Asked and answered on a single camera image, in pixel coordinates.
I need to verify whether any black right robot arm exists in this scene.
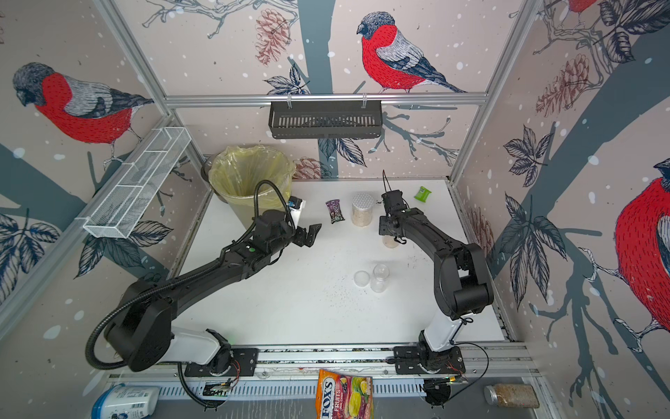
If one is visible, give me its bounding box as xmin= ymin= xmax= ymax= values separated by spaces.
xmin=379 ymin=209 xmax=494 ymax=353

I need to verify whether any black hanging basket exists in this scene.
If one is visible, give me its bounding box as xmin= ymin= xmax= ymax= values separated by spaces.
xmin=269 ymin=101 xmax=383 ymax=140

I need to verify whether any Fox's candy bag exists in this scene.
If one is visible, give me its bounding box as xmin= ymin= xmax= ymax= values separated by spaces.
xmin=315 ymin=369 xmax=373 ymax=419

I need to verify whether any clear jar lid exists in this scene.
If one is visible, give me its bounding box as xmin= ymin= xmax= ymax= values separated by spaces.
xmin=353 ymin=271 xmax=371 ymax=288

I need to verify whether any white blue-lid container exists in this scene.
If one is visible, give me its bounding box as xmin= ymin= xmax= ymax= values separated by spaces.
xmin=91 ymin=384 xmax=160 ymax=419

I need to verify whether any grain-filled jar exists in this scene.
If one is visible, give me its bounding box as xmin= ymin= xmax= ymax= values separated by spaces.
xmin=483 ymin=383 xmax=540 ymax=409

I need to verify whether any white wire shelf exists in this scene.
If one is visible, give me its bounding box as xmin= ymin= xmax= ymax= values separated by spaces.
xmin=83 ymin=127 xmax=192 ymax=238

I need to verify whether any purple candy packet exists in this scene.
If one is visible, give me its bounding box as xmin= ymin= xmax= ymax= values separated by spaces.
xmin=326 ymin=199 xmax=345 ymax=223

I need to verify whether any wide jar patterned lid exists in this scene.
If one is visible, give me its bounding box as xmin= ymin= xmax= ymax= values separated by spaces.
xmin=352 ymin=192 xmax=376 ymax=227

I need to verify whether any bin with yellow bag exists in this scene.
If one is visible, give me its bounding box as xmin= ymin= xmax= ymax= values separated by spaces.
xmin=206 ymin=146 xmax=296 ymax=228

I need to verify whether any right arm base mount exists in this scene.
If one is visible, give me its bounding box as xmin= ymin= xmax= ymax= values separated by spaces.
xmin=387 ymin=343 xmax=466 ymax=375

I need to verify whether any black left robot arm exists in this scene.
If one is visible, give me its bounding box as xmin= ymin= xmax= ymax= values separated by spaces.
xmin=85 ymin=180 xmax=321 ymax=375

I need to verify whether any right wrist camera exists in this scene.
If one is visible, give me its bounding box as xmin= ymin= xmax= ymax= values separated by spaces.
xmin=381 ymin=190 xmax=408 ymax=215

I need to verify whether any green snack packet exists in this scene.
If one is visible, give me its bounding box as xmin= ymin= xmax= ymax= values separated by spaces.
xmin=415 ymin=186 xmax=432 ymax=203

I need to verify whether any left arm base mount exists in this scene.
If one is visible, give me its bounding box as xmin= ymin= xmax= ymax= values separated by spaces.
xmin=184 ymin=347 xmax=259 ymax=378

